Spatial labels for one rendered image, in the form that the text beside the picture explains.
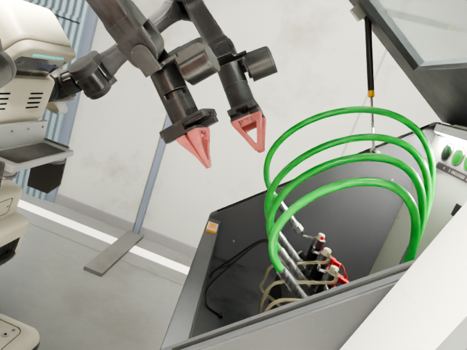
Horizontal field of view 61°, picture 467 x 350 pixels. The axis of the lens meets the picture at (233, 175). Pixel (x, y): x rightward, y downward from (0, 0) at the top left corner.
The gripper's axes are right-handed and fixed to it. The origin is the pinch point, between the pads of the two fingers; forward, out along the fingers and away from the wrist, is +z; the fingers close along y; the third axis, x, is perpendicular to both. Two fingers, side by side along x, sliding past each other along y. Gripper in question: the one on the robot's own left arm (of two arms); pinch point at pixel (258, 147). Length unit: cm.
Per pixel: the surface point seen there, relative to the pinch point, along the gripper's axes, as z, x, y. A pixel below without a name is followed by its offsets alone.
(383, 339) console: 33.7, -9.5, -32.3
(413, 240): 26.1, -19.7, -17.1
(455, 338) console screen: 32, -16, -42
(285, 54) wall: -79, -20, 169
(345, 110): -0.4, -19.6, -0.6
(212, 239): 15.8, 23.1, 19.7
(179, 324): 27.4, 22.7, -17.6
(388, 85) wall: -35, -73, 178
